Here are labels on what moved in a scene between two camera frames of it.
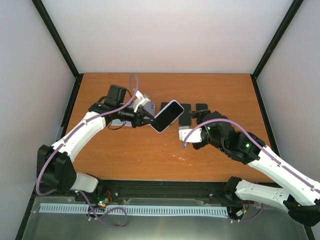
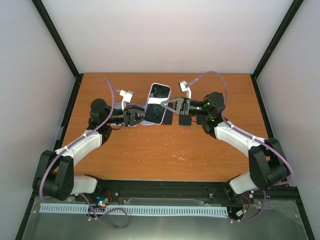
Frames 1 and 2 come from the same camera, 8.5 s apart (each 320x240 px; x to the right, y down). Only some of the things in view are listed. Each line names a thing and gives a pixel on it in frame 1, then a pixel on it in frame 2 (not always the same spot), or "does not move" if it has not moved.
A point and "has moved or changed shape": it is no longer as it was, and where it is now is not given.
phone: x=167 y=116 → x=155 y=111
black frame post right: x=295 y=6 does not move
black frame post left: x=73 y=93 does not move
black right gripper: x=200 y=114 → x=183 y=105
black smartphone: x=163 y=104 has moved or changed shape
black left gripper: x=138 y=119 does not move
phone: x=185 y=119 does not move
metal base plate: x=256 y=224 does not move
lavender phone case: x=150 y=108 has moved or changed shape
